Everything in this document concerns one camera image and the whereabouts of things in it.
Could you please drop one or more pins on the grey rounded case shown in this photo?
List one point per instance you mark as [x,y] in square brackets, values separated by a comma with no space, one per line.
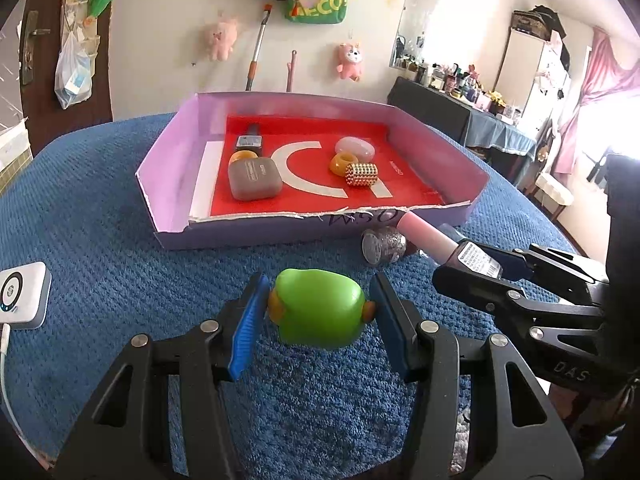
[255,180]

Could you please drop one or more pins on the row of cosmetics bottles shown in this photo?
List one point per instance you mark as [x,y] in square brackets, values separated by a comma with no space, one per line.
[450,80]

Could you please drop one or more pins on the white power bank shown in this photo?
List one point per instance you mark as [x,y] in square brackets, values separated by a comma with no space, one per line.
[22,295]

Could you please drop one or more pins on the gold studded hair roller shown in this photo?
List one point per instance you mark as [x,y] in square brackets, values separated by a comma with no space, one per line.
[362,175]

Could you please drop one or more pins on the pink pig plush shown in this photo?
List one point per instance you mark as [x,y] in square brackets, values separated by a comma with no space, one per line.
[222,37]

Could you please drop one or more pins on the white stool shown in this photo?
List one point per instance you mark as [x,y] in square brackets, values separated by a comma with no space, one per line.
[552,192]

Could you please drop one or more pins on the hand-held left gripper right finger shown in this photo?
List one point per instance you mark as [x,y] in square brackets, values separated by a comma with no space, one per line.
[395,320]

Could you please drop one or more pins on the white cabinet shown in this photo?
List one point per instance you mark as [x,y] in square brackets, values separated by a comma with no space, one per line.
[525,65]

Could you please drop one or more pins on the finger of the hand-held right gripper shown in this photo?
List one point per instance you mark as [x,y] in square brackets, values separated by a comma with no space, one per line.
[540,267]
[470,285]

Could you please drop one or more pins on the pink nail polish bottle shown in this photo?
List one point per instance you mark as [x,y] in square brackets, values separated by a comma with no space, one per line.
[450,247]

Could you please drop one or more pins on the pink curtain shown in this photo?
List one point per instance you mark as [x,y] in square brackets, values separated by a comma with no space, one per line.
[595,85]

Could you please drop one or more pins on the black nail polish bottle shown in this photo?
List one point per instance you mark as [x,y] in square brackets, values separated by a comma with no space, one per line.
[250,140]

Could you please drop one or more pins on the clear plastic bag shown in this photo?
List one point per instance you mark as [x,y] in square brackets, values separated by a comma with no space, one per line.
[72,77]

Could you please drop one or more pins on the clear hanging organizer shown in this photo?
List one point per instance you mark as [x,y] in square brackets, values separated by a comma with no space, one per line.
[75,10]

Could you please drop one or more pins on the grid patterned panel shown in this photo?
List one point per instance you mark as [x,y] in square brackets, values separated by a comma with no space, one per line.
[12,170]

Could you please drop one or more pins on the pink oval case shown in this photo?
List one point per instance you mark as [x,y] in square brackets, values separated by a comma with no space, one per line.
[355,147]

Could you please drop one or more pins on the green rubber duck toy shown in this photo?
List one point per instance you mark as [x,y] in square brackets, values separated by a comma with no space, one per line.
[312,310]

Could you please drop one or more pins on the wall mirror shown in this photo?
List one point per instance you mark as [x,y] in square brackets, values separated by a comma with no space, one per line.
[415,25]

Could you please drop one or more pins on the pink cardboard box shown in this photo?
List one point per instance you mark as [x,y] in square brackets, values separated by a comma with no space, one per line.
[170,160]

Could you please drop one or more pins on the amber round jar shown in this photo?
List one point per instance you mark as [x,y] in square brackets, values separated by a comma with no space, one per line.
[245,156]

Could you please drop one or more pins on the pink fox plush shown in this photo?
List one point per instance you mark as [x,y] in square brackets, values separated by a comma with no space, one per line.
[351,60]

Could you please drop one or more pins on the person's right forearm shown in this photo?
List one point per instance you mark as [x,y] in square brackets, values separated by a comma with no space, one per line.
[570,405]

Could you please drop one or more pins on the red paper bag white print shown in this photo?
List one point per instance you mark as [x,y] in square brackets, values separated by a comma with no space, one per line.
[300,195]

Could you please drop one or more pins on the black garment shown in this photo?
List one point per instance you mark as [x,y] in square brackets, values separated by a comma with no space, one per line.
[557,25]

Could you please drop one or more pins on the table with dark cloth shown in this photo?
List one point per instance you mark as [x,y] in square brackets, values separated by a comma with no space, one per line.
[435,110]

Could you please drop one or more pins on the dark red glitter jar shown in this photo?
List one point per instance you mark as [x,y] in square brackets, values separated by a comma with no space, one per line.
[382,245]

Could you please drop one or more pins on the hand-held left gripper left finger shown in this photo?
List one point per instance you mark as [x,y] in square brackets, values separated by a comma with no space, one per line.
[247,325]

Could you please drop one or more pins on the dark patterned case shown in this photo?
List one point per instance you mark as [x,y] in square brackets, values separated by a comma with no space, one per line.
[530,22]

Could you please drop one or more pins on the brown door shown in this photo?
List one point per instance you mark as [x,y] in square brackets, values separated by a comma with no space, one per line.
[102,85]

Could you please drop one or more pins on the metal mop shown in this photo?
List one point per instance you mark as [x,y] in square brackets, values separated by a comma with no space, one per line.
[256,50]

